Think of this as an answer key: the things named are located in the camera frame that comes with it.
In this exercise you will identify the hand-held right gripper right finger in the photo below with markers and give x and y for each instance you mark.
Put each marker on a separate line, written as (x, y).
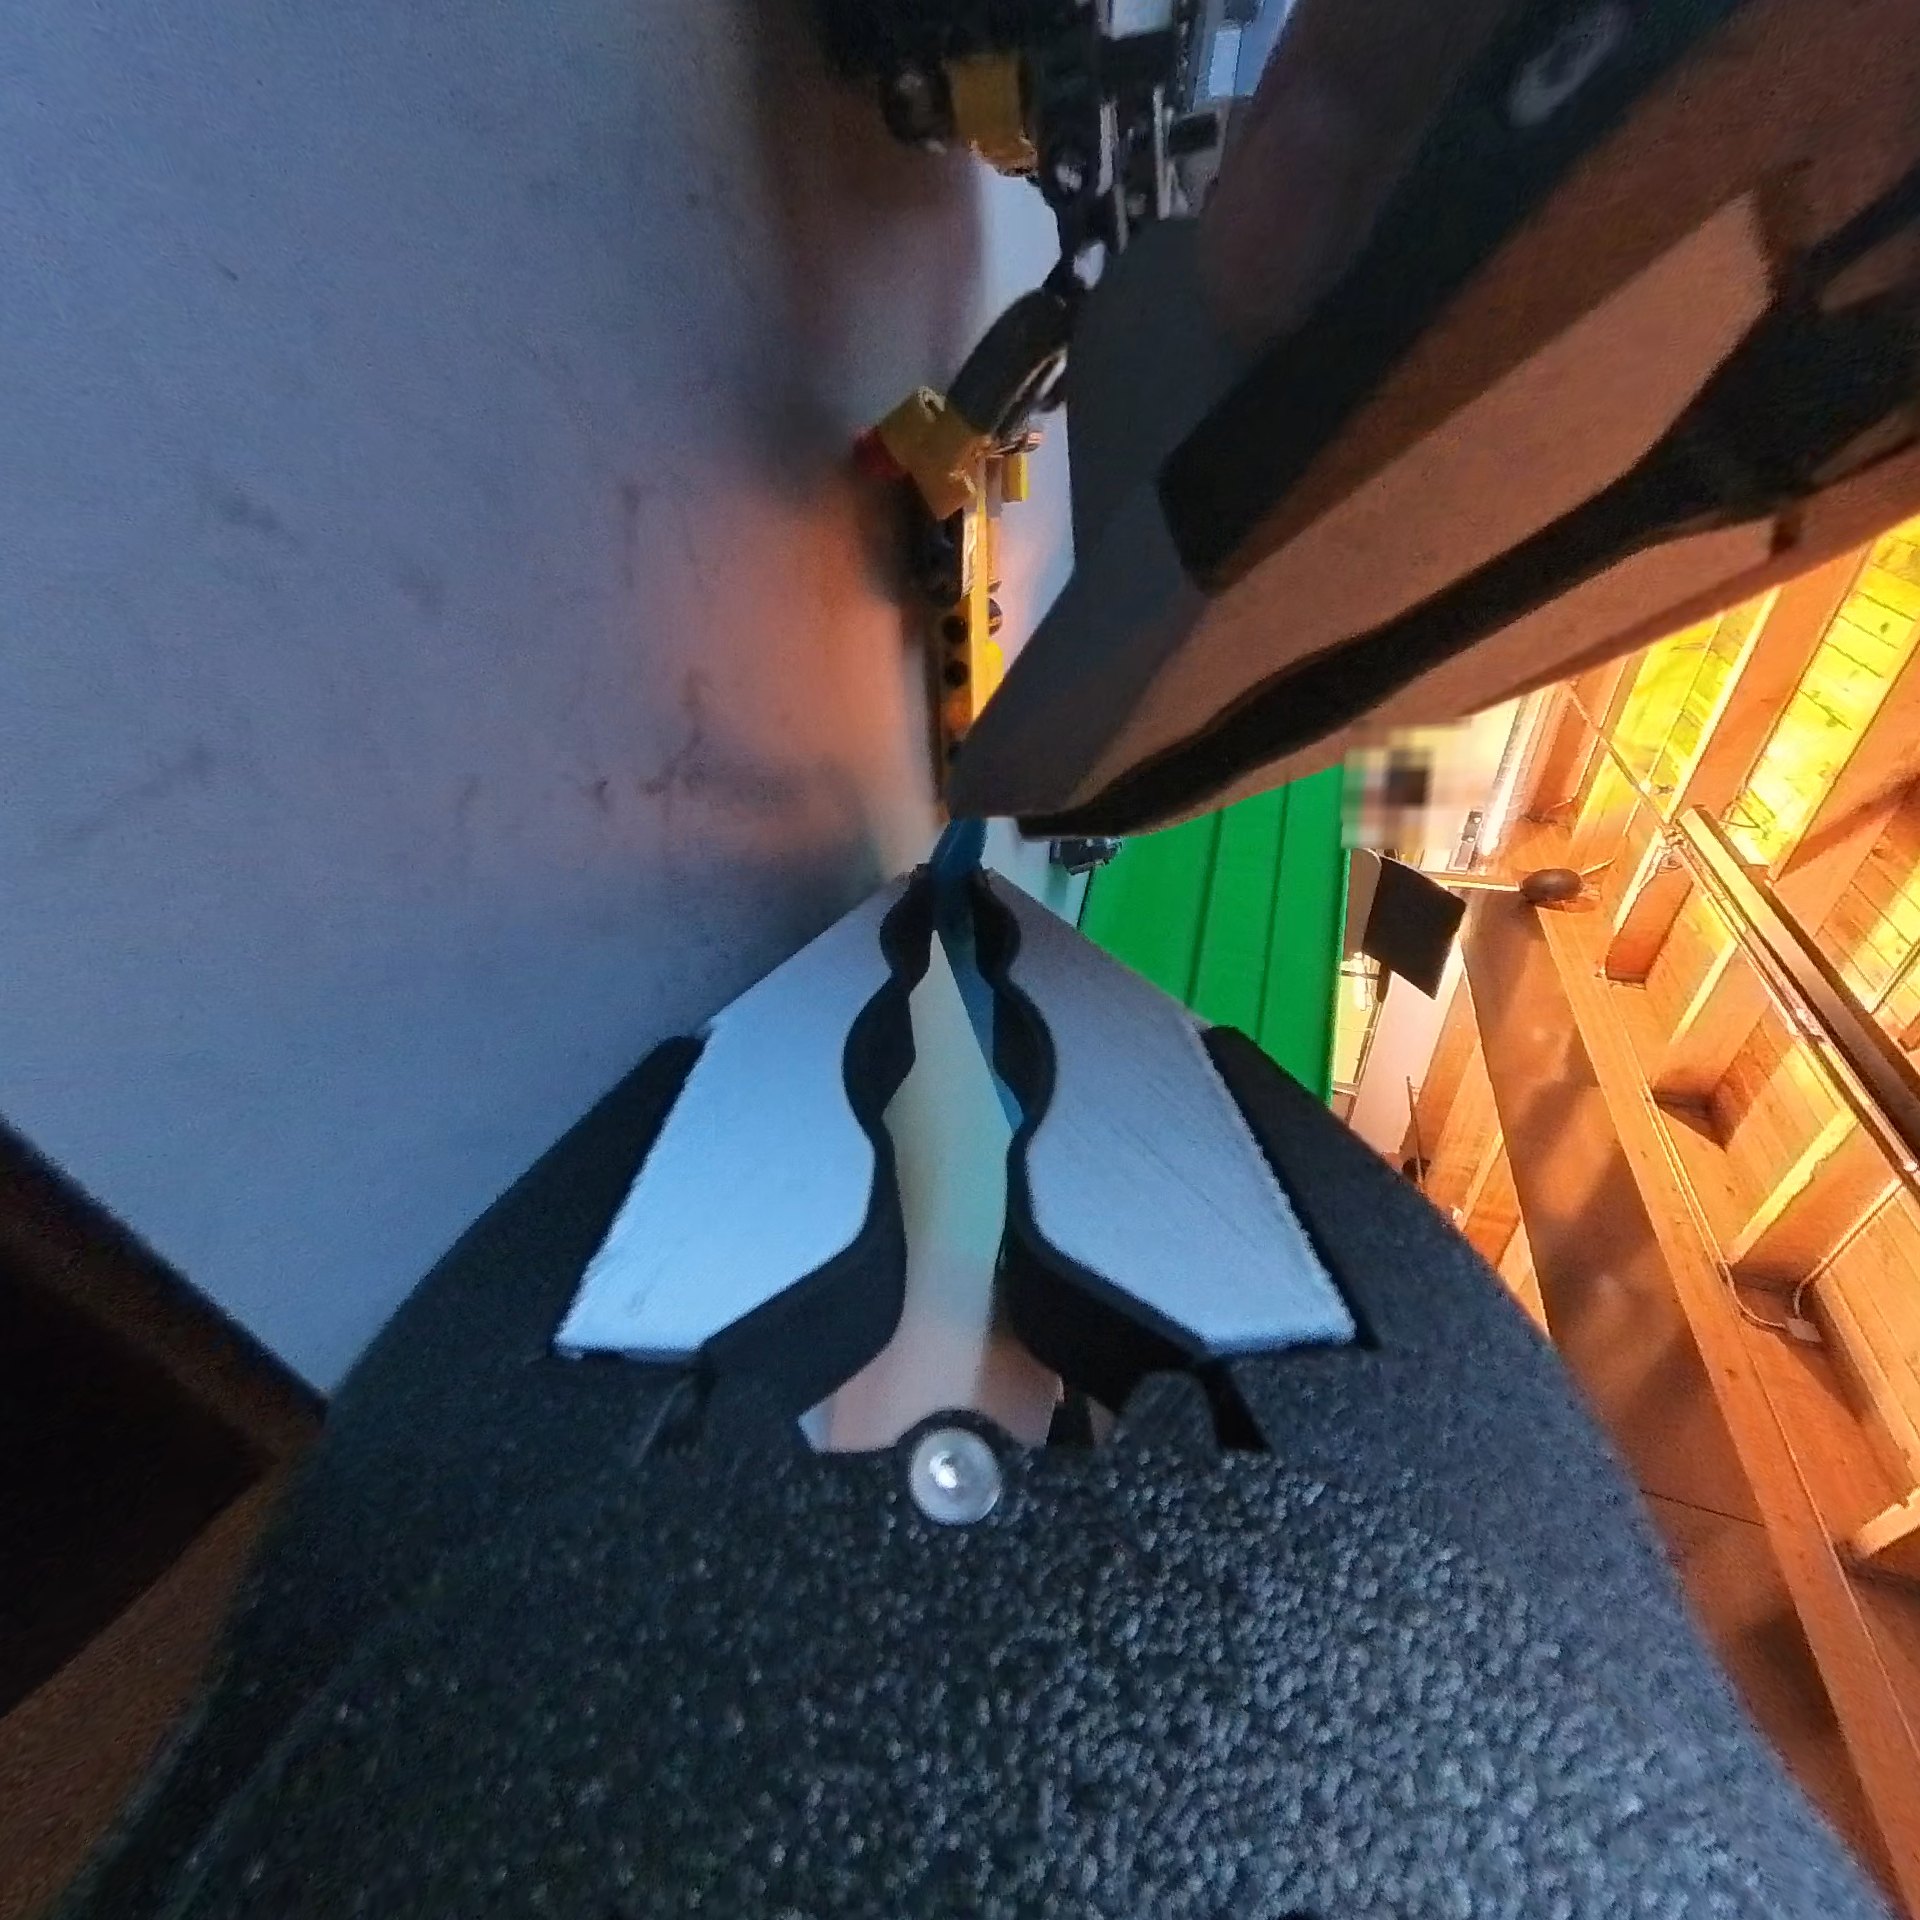
(1170, 1185)

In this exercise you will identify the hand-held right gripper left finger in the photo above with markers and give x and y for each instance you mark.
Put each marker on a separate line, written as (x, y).
(720, 1185)

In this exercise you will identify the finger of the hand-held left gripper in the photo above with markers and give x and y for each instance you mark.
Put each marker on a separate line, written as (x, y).
(1860, 508)
(1501, 435)

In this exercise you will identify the green storage bin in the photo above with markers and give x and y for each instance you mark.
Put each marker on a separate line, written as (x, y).
(1230, 932)

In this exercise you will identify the blue brick separator tool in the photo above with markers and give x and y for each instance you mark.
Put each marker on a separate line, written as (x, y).
(956, 856)

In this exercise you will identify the black perforated brick model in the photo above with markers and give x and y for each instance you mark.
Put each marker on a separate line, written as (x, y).
(1078, 120)

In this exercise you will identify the yellow perforated beam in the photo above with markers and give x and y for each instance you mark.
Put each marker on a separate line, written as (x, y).
(985, 632)

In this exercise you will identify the grey desk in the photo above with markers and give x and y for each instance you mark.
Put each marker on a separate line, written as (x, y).
(376, 599)

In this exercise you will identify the black square hanging panel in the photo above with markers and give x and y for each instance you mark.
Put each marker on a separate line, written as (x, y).
(1411, 921)

